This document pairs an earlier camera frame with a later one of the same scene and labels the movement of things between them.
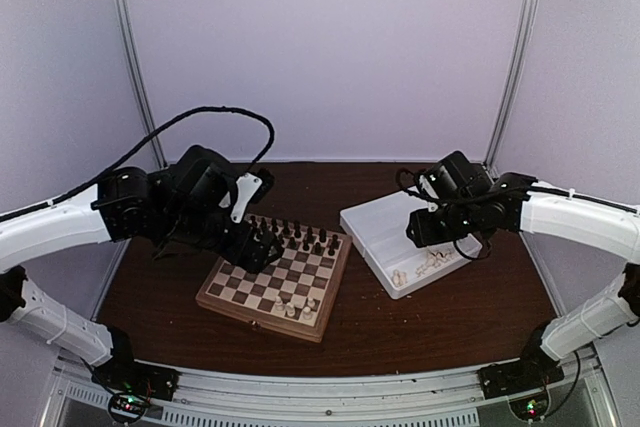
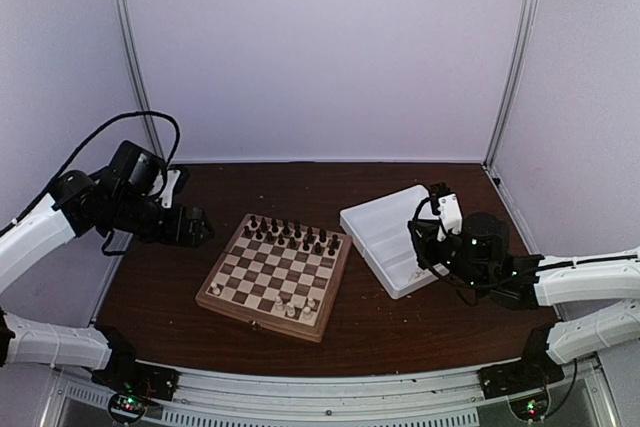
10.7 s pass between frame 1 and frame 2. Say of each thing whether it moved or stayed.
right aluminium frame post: stayed
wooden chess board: stayed
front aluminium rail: stayed
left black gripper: moved
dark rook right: stayed
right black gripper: moved
